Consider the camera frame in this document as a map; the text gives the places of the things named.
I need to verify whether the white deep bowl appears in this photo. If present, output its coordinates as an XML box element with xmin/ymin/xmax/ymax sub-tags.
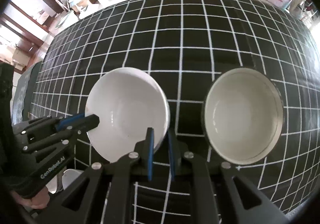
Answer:
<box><xmin>85</xmin><ymin>67</ymin><xmax>170</xmax><ymax>163</ymax></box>

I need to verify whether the person's left hand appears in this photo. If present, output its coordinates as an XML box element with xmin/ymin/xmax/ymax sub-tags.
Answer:
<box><xmin>10</xmin><ymin>186</ymin><xmax>50</xmax><ymax>209</ymax></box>

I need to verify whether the plain white plate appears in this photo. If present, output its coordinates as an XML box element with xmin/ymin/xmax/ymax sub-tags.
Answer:
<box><xmin>46</xmin><ymin>169</ymin><xmax>83</xmax><ymax>194</ymax></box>

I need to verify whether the grey patterned chair cover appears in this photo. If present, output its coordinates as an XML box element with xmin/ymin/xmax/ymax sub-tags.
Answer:
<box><xmin>11</xmin><ymin>61</ymin><xmax>42</xmax><ymax>125</ymax></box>

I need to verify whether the patterned cream bowl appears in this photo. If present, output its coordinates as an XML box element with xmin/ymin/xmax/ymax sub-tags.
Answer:
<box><xmin>202</xmin><ymin>67</ymin><xmax>284</xmax><ymax>165</ymax></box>

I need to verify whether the black white grid tablecloth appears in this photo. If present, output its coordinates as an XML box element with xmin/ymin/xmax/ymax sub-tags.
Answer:
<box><xmin>29</xmin><ymin>0</ymin><xmax>319</xmax><ymax>214</ymax></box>

